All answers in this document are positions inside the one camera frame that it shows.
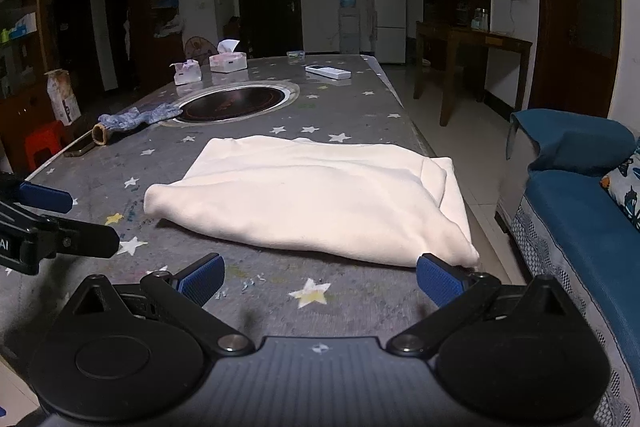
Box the white remote control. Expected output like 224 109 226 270
305 64 352 81

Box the white printed paper sack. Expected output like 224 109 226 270
46 69 82 126

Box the black smartphone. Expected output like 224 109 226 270
62 139 98 158

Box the white water dispenser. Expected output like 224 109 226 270
338 7 361 54

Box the blue sofa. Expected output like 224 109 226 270
495 108 640 427

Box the dark wooden door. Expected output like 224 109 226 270
236 0 305 58

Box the printed cushion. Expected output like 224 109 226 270
600 147 640 233

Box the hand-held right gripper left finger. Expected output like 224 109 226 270
65 253 253 355

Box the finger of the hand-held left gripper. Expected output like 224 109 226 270
40 219 121 260
20 182 78 214

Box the white refrigerator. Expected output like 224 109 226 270
371 0 407 65

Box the blue knit work glove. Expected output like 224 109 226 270
91 105 185 145

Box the wooden door with glass panel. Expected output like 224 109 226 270
532 0 623 118

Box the white tissue box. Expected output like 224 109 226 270
209 38 247 72

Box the white box of pink wipes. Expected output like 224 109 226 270
170 59 203 85

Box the cream sweatshirt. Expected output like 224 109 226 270
144 136 482 269

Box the wooden side desk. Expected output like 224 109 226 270
414 21 533 128

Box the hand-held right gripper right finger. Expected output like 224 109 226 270
387 253 576 357

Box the large wooden display cabinet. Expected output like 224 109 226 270
0 0 56 158

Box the tall wooden shelf unit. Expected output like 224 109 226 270
135 0 178 92

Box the grey star-print tablecloth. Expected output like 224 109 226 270
0 53 531 427

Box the round black induction cooktop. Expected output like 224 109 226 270
172 79 301 124

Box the red plastic stool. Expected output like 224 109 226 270
23 121 66 172

